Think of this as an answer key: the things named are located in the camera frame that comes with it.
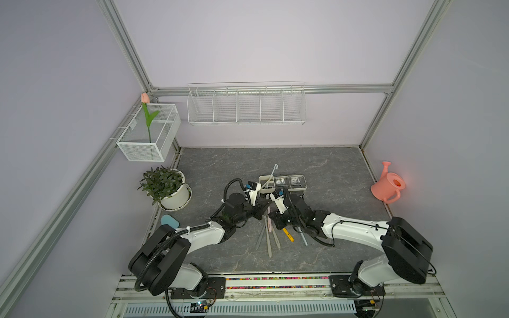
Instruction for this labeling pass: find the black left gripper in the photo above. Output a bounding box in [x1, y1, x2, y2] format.
[233, 198, 271, 225]

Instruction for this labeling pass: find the pink toothbrush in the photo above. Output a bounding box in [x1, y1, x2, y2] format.
[266, 206, 273, 233]

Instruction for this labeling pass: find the beige toothbrush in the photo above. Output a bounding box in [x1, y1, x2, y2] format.
[271, 229, 281, 250]

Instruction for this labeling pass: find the light blue toothbrush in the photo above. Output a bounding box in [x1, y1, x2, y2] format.
[261, 164, 279, 189]

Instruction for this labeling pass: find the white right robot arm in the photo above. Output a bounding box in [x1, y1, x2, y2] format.
[269, 190, 436, 298]

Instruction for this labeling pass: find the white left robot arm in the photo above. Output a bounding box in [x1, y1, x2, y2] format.
[128, 193, 271, 297]

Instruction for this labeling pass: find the yellow toothbrush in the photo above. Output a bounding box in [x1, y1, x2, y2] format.
[282, 228, 294, 242]

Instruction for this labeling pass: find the white toothbrush holder caddy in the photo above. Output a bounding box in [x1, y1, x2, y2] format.
[258, 175, 308, 196]

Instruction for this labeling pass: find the teal thin toothbrush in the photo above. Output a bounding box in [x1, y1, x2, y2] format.
[300, 233, 308, 246]

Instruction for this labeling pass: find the potted green plant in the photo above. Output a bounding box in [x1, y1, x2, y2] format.
[139, 166, 192, 211]

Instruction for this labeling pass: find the teal garden trowel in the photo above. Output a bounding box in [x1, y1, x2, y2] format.
[160, 215, 180, 229]

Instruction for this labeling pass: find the pink watering can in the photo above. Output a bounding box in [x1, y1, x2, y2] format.
[371, 161, 406, 205]

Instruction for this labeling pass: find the white mesh basket small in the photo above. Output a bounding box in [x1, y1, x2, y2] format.
[117, 103, 181, 162]

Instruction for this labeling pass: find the pink artificial tulip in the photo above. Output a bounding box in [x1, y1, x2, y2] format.
[141, 93, 160, 143]

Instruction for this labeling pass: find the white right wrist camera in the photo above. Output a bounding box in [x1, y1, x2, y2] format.
[270, 192, 287, 215]

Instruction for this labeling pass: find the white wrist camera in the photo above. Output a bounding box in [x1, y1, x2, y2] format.
[245, 181, 261, 206]
[270, 192, 287, 215]

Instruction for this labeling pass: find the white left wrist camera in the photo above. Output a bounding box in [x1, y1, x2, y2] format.
[245, 181, 261, 206]

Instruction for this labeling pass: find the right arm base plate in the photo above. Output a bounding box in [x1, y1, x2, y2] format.
[329, 274, 386, 299]

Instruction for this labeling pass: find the white vented cable duct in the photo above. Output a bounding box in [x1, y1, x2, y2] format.
[121, 299, 357, 318]

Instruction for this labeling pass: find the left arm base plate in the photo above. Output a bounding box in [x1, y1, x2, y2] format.
[170, 276, 226, 299]

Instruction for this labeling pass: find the white wire basket long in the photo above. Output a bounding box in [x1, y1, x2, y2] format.
[187, 82, 307, 125]

